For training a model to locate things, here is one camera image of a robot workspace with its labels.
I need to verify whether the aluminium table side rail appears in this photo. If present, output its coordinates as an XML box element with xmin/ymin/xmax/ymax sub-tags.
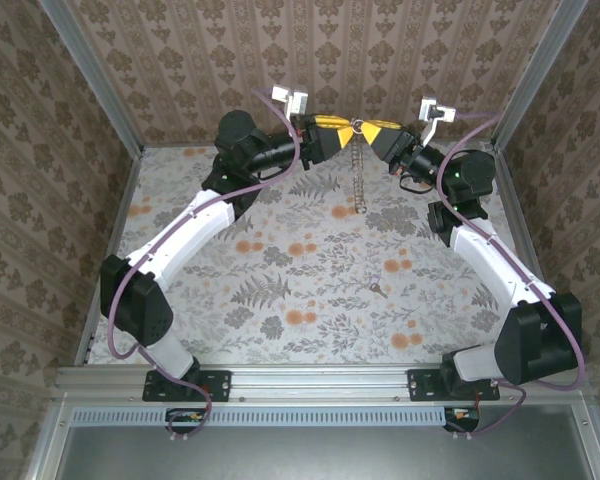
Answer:
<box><xmin>485</xmin><ymin>142</ymin><xmax>574</xmax><ymax>364</ymax></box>
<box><xmin>74</xmin><ymin>147</ymin><xmax>145</xmax><ymax>366</ymax></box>

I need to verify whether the right aluminium table side rail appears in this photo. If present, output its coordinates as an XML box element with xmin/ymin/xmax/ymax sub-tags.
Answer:
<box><xmin>485</xmin><ymin>142</ymin><xmax>574</xmax><ymax>364</ymax></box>

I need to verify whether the black connector box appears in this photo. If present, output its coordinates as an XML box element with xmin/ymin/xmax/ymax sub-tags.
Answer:
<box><xmin>442</xmin><ymin>405</ymin><xmax>482</xmax><ymax>432</ymax></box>
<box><xmin>164</xmin><ymin>407</ymin><xmax>212</xmax><ymax>435</ymax></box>

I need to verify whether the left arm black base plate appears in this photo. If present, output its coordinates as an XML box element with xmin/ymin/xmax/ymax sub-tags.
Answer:
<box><xmin>143</xmin><ymin>368</ymin><xmax>231</xmax><ymax>403</ymax></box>

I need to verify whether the right aluminium frame post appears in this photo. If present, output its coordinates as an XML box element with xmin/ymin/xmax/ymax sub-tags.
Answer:
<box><xmin>492</xmin><ymin>0</ymin><xmax>589</xmax><ymax>149</ymax></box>

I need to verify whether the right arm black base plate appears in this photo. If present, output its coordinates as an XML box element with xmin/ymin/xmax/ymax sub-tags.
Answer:
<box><xmin>407</xmin><ymin>368</ymin><xmax>501</xmax><ymax>403</ymax></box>

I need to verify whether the slotted grey cable duct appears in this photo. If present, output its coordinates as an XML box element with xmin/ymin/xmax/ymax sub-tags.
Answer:
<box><xmin>72</xmin><ymin>405</ymin><xmax>481</xmax><ymax>427</ymax></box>

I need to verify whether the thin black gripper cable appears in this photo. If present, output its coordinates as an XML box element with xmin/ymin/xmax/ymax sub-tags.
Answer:
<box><xmin>397</xmin><ymin>167</ymin><xmax>439</xmax><ymax>194</ymax></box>

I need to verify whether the left aluminium table side rail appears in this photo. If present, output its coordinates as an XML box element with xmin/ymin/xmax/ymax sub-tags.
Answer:
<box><xmin>74</xmin><ymin>147</ymin><xmax>145</xmax><ymax>366</ymax></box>

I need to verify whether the aluminium mounting rail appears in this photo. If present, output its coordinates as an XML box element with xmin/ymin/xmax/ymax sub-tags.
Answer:
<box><xmin>53</xmin><ymin>364</ymin><xmax>591</xmax><ymax>401</ymax></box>

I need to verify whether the silver key with purple tag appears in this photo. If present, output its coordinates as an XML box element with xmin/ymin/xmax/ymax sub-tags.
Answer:
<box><xmin>367</xmin><ymin>273</ymin><xmax>390</xmax><ymax>300</ymax></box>

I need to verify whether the left aluminium frame post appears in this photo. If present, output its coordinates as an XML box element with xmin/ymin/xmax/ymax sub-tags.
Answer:
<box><xmin>38</xmin><ymin>0</ymin><xmax>144</xmax><ymax>156</ymax></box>

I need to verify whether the grey metal sheet panel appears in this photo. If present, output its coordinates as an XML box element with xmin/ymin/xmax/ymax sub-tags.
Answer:
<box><xmin>54</xmin><ymin>405</ymin><xmax>599</xmax><ymax>480</ymax></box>

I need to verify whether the aluminium frame post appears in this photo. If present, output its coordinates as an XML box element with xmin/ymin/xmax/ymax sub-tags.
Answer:
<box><xmin>38</xmin><ymin>0</ymin><xmax>144</xmax><ymax>156</ymax></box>
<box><xmin>492</xmin><ymin>0</ymin><xmax>589</xmax><ymax>149</ymax></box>

